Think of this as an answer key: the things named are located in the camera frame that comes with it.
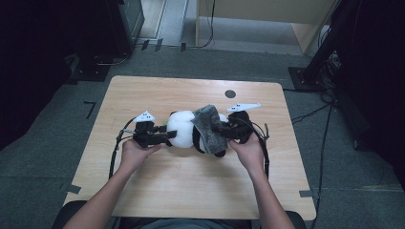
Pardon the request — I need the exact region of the person's left hand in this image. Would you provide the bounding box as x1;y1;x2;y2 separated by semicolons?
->
119;138;163;175

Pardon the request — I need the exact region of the black metal stand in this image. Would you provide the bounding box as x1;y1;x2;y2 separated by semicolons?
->
288;0;361;94

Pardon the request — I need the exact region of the light wooden cabinet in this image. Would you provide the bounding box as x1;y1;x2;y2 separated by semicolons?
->
195;0;340;55

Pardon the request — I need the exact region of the hand-held gripper black cable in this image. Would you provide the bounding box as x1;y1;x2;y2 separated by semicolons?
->
108;116;138;180
246;117;271;179

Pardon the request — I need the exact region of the short black floor cable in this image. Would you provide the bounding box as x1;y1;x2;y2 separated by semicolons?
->
290;103;332;125

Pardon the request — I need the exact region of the panda plush toy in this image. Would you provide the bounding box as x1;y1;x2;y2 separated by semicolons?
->
165;109;230;159

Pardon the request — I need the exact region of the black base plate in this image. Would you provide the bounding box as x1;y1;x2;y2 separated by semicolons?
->
75;63;112;83

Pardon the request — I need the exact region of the right hand-held gripper black cable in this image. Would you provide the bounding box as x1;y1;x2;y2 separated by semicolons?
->
246;117;271;179

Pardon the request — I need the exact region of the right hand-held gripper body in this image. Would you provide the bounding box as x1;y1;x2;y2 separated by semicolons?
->
226;102;262;144

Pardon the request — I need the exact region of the tangle of black cables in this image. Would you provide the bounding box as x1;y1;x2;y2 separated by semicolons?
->
316;51;343;104

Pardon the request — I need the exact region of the looped black floor cable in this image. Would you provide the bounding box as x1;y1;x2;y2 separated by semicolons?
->
94;52;132;67

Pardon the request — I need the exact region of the person's dark clothing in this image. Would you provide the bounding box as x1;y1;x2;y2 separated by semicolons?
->
118;217;261;229

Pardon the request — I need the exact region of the long black floor cable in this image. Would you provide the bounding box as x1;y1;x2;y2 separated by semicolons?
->
309;103;334;229

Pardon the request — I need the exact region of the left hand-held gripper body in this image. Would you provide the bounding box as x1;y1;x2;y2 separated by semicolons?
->
132;110;160;149

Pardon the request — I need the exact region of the black cabinet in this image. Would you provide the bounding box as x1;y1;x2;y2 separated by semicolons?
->
106;0;146;56

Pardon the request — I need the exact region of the left hand-held gripper black cable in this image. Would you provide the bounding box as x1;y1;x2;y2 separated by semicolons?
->
108;116;138;180

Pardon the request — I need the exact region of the dark curtain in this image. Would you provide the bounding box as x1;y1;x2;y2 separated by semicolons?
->
0;0;111;152
330;0;405;190

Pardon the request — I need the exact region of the hanging black cable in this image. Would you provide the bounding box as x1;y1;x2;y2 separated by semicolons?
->
190;0;216;50

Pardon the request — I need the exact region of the grey fluffy cloth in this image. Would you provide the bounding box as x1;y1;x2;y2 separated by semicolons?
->
190;104;229;156

